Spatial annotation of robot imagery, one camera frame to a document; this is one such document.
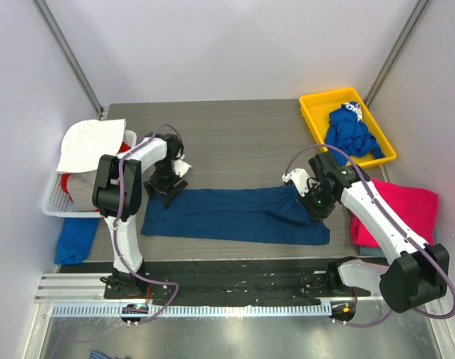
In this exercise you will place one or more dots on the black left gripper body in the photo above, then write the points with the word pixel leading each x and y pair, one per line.
pixel 165 186

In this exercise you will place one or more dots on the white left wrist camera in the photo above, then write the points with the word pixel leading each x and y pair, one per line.
pixel 181 168

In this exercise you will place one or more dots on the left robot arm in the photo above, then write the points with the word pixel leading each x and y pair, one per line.
pixel 117 195

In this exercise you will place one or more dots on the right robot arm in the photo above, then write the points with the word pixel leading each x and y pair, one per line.
pixel 416 272

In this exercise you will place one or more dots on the slotted cable duct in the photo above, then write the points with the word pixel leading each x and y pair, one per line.
pixel 130 310

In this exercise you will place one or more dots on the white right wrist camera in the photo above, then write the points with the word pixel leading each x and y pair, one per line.
pixel 300 179

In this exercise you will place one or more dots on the checkered cloth bottom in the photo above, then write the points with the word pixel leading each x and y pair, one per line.
pixel 96 354

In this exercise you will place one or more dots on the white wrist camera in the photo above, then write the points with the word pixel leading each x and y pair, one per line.
pixel 300 179
pixel 181 168

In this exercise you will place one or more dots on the dark blue mickey t shirt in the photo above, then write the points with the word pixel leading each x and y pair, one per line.
pixel 264 215

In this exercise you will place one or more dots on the yellow plastic tray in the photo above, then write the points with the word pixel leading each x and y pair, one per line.
pixel 315 109

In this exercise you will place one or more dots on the pink folded t shirt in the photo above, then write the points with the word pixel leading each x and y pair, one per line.
pixel 417 207

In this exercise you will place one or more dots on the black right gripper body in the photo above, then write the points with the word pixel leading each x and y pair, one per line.
pixel 315 209

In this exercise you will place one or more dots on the red t shirt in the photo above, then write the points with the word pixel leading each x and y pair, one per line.
pixel 65 177

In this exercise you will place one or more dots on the white plastic laundry basket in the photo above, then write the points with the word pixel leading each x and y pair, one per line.
pixel 57 203

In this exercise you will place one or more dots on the grey folded t shirt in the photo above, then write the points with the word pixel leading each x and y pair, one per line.
pixel 365 251

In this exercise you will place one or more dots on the aluminium frame post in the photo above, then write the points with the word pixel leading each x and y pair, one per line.
pixel 408 29
pixel 63 45

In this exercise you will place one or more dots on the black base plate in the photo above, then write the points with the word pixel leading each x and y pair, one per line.
pixel 161 271

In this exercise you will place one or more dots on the white t shirt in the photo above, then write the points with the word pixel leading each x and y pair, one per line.
pixel 86 142

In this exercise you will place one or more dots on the aluminium frame post left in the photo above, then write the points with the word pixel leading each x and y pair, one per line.
pixel 63 45

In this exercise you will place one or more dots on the blue folded t shirt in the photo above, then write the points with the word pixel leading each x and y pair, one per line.
pixel 75 240

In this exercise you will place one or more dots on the aluminium frame post right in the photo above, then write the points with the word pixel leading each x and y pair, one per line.
pixel 408 29

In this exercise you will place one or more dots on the royal blue t shirt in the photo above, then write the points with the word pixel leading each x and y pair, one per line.
pixel 348 132

